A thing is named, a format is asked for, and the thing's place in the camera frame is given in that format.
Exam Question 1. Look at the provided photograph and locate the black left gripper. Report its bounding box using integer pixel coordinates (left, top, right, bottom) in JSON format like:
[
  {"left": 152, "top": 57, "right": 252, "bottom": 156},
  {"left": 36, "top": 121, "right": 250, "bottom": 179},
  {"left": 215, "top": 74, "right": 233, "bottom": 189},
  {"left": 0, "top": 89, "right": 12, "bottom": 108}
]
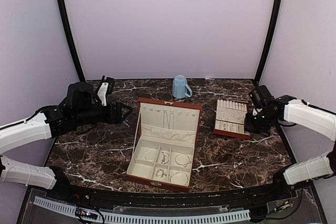
[{"left": 73, "top": 101, "right": 133, "bottom": 126}]

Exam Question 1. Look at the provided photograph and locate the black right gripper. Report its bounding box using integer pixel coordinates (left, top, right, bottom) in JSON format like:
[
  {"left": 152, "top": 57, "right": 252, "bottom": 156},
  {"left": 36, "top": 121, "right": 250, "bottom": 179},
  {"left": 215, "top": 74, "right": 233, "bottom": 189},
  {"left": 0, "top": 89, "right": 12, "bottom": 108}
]
[{"left": 244, "top": 110, "right": 276, "bottom": 134}]

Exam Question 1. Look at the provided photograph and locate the red jewelry display tray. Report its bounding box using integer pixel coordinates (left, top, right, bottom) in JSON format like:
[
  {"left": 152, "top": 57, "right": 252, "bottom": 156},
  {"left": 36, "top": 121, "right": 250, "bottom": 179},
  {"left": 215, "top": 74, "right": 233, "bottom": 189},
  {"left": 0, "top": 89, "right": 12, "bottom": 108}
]
[{"left": 213, "top": 99, "right": 250, "bottom": 140}]

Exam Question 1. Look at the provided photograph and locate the thin chain hung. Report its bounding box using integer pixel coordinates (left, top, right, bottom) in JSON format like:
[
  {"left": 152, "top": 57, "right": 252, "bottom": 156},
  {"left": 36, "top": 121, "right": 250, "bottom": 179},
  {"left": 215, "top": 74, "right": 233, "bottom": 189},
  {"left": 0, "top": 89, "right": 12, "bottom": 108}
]
[{"left": 163, "top": 110, "right": 174, "bottom": 129}]

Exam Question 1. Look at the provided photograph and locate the red jewelry box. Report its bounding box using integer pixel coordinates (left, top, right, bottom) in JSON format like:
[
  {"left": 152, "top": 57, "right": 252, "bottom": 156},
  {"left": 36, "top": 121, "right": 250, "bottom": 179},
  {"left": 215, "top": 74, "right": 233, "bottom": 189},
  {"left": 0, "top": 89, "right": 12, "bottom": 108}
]
[{"left": 126, "top": 98, "right": 202, "bottom": 193}]

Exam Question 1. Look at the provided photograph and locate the light blue faceted mug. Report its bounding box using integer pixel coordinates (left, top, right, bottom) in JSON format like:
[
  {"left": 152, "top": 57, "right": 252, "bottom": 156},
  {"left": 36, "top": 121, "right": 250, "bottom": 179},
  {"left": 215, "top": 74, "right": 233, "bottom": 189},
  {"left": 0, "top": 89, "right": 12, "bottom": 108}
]
[{"left": 172, "top": 74, "right": 193, "bottom": 99}]

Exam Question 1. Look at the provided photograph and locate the gold crystal pendant earring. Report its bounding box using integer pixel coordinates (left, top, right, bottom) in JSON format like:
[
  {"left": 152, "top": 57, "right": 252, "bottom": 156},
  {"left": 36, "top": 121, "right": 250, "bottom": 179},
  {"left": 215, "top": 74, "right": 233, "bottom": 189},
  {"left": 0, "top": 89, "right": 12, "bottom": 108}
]
[{"left": 155, "top": 168, "right": 167, "bottom": 178}]

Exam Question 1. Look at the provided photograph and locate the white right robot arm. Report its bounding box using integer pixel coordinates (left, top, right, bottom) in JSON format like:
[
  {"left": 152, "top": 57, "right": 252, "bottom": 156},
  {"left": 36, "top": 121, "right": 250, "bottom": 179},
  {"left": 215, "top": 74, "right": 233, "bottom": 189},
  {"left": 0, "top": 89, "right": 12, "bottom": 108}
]
[{"left": 244, "top": 86, "right": 335, "bottom": 200}]

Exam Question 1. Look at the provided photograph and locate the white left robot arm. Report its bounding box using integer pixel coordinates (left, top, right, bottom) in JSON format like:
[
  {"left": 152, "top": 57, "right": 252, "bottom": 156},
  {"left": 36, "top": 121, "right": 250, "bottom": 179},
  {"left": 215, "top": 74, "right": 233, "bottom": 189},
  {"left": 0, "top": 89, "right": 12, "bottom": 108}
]
[{"left": 1, "top": 77, "right": 133, "bottom": 201}]

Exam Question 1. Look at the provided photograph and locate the silver bangle front left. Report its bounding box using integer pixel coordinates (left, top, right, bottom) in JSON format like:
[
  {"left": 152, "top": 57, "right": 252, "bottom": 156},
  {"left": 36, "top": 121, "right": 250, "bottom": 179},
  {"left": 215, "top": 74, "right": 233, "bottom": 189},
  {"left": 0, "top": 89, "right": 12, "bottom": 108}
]
[{"left": 144, "top": 148, "right": 158, "bottom": 162}]

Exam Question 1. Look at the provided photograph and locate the silver bangle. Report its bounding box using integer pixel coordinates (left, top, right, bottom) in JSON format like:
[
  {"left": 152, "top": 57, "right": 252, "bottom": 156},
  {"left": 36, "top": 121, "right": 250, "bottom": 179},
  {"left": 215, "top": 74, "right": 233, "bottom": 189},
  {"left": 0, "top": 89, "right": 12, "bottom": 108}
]
[
  {"left": 144, "top": 148, "right": 158, "bottom": 162},
  {"left": 175, "top": 154, "right": 192, "bottom": 168},
  {"left": 169, "top": 171, "right": 189, "bottom": 186}
]

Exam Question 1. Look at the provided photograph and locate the silver bangle back right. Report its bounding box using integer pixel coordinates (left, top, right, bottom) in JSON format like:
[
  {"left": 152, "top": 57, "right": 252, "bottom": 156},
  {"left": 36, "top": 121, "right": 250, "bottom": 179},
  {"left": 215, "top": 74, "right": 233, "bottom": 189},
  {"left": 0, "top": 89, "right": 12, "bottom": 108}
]
[{"left": 175, "top": 154, "right": 192, "bottom": 168}]

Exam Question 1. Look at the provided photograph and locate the silver bangle front right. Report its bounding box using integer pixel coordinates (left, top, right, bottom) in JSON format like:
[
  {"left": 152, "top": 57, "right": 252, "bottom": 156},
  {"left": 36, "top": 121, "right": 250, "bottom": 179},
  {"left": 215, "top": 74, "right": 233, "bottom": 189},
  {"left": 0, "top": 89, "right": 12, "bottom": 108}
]
[{"left": 169, "top": 171, "right": 189, "bottom": 186}]

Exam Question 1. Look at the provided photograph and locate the white perforated cable rail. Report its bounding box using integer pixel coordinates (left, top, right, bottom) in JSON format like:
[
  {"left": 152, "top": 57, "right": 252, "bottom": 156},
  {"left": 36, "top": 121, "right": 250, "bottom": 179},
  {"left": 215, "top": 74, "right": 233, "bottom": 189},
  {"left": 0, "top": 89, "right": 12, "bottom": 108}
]
[{"left": 33, "top": 196, "right": 251, "bottom": 223}]

